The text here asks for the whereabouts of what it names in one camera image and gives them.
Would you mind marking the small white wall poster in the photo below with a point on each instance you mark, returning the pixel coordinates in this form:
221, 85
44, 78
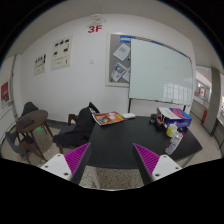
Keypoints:
39, 66

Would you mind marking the red 3F wall sign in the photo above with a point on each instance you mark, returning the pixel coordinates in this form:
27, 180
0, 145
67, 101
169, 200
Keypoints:
94, 29

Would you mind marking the clear plastic water bottle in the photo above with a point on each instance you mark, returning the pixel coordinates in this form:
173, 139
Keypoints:
174, 142

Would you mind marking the grey notice board with papers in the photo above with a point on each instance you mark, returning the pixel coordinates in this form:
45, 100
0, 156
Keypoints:
118, 60

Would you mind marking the wooden chair under jacket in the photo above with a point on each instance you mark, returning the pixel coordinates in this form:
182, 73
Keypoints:
68, 128

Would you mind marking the black jacket on chair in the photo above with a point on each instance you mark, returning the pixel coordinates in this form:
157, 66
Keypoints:
81, 133

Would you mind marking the dark chair behind wooden table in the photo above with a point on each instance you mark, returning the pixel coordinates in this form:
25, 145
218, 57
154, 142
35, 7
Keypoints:
29, 107

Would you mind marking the large white wall poster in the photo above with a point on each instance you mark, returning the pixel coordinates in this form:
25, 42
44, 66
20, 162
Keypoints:
61, 53

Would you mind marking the grey chair at left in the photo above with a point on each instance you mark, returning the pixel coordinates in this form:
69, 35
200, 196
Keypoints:
24, 147

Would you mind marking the white object on table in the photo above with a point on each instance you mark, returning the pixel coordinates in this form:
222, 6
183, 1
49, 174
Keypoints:
128, 115

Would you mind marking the colourful magazine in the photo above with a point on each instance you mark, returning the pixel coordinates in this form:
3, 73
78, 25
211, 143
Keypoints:
108, 118

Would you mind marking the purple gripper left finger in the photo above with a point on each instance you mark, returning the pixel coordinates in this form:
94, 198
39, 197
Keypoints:
71, 165

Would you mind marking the black round table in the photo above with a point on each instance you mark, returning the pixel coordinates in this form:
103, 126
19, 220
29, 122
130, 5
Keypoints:
112, 146

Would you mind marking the white whiteboard on stand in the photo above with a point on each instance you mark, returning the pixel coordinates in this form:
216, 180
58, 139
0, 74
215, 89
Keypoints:
159, 73

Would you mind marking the black item beside box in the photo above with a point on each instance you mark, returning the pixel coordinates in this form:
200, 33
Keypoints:
153, 118

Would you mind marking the red poster at far left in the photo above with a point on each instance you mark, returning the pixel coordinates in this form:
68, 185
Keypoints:
4, 92

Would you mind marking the blue and white cardboard box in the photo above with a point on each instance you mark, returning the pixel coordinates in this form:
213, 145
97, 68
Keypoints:
174, 116

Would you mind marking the small round wooden table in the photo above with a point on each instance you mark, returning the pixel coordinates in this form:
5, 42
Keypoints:
30, 121

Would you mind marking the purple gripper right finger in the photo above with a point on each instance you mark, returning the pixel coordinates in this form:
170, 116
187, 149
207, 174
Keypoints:
152, 166

